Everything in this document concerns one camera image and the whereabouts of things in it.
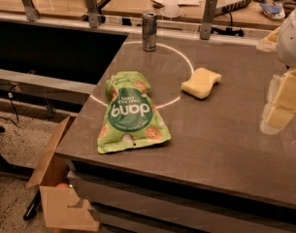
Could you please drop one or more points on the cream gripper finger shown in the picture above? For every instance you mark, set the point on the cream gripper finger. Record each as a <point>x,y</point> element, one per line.
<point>281,103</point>
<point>269,43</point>

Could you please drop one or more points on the yellow sponge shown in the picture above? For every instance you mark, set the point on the yellow sponge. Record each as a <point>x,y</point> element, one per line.
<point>201,83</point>

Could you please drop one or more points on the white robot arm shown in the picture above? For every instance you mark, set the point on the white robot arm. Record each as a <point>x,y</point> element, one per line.
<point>286,45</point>

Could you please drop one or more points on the silver redbull can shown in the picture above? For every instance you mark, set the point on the silver redbull can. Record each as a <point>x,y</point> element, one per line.
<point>149,29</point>

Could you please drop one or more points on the blue white object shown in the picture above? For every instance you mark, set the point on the blue white object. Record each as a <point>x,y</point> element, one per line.
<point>273,11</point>

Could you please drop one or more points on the grey power strip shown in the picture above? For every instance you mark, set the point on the grey power strip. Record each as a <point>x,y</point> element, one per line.
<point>225,6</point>

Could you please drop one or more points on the white face mask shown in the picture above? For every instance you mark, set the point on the white face mask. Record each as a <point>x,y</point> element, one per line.
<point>171,11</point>

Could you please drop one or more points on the green dang chips bag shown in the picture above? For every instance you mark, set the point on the green dang chips bag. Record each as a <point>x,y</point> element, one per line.
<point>131,120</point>

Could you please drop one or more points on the orange ball in box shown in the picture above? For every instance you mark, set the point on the orange ball in box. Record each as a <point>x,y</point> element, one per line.
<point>62,185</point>

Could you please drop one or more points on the open cardboard box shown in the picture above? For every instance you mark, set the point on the open cardboard box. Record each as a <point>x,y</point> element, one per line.
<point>62,207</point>

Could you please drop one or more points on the right metal bracket post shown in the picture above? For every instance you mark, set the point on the right metal bracket post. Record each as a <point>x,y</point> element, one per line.
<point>207,19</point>

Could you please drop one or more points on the metal bracket post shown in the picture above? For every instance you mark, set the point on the metal bracket post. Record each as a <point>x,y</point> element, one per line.
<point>93,13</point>
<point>207,19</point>
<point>30,10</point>

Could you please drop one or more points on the middle metal bracket post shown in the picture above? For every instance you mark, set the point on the middle metal bracket post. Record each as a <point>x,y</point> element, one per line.
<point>93,13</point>

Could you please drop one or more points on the left metal bracket post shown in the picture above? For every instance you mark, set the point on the left metal bracket post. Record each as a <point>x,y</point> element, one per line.
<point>30,10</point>

